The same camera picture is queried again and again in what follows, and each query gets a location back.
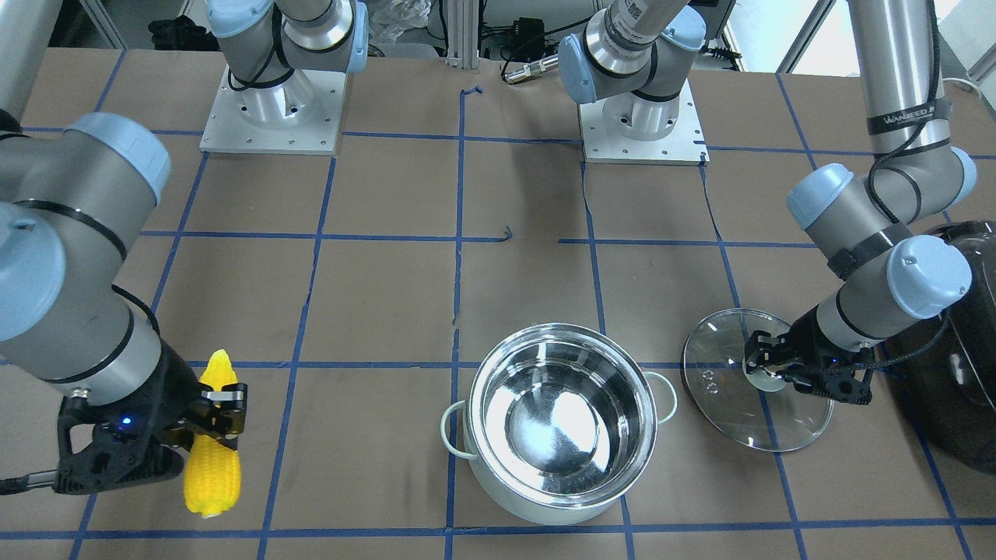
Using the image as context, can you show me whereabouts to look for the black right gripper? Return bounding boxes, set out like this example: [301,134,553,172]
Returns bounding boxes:
[53,341,248,495]

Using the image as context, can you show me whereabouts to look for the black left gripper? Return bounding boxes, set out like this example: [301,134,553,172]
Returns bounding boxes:
[743,309,874,405]

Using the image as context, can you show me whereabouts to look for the glass pot lid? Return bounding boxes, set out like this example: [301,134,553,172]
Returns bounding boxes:
[682,308,833,453]

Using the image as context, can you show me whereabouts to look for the yellow corn cob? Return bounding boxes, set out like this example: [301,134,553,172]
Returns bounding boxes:
[183,349,243,519]

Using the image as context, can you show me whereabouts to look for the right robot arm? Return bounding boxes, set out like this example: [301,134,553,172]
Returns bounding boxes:
[1,1,248,494]

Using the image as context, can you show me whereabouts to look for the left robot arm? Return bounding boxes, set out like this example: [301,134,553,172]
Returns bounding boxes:
[557,1,977,404]

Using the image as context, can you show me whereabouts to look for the white electric cooking pot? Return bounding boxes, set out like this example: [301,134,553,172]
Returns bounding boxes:
[439,323,677,526]

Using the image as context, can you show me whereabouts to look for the black rice cooker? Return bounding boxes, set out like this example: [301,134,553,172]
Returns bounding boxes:
[894,220,995,474]

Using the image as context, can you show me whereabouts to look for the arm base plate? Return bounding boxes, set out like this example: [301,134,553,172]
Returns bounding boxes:
[199,70,349,156]
[577,81,710,166]

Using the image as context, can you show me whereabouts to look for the black cables bundle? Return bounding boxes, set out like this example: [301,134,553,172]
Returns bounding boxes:
[479,16,592,79]

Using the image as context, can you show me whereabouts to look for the aluminium frame post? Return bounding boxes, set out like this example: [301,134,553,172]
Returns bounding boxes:
[444,0,484,73]

